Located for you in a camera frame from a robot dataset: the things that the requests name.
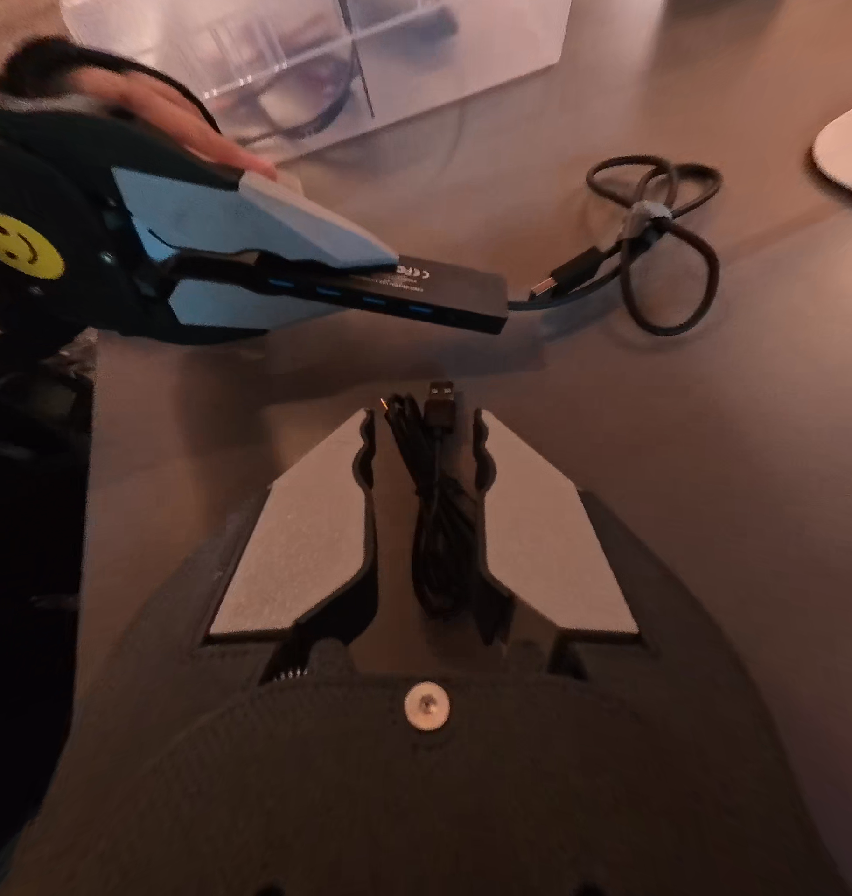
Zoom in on black usb cable bundle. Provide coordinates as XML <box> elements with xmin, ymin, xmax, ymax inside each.
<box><xmin>380</xmin><ymin>379</ymin><xmax>479</xmax><ymax>620</ymax></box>

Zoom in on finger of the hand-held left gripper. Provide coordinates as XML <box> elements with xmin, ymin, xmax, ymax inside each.
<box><xmin>166</xmin><ymin>276</ymin><xmax>371</xmax><ymax>330</ymax></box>
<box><xmin>111</xmin><ymin>167</ymin><xmax>401</xmax><ymax>273</ymax></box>

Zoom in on person's left hand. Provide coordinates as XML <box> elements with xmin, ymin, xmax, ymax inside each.
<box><xmin>69</xmin><ymin>66</ymin><xmax>280</xmax><ymax>179</ymax></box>

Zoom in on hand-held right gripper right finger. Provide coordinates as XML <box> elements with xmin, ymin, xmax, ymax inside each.
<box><xmin>470</xmin><ymin>409</ymin><xmax>642</xmax><ymax>645</ymax></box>

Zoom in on person's black clothing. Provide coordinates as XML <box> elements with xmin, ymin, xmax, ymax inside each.
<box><xmin>0</xmin><ymin>329</ymin><xmax>98</xmax><ymax>869</ymax></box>

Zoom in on clear plastic box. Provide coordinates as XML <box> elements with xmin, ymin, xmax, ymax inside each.
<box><xmin>61</xmin><ymin>0</ymin><xmax>574</xmax><ymax>165</ymax></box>

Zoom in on black hub cable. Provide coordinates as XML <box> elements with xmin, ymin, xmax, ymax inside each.
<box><xmin>506</xmin><ymin>155</ymin><xmax>722</xmax><ymax>337</ymax></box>

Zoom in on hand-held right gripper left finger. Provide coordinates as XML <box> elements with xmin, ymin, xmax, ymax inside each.
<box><xmin>206</xmin><ymin>408</ymin><xmax>381</xmax><ymax>639</ymax></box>

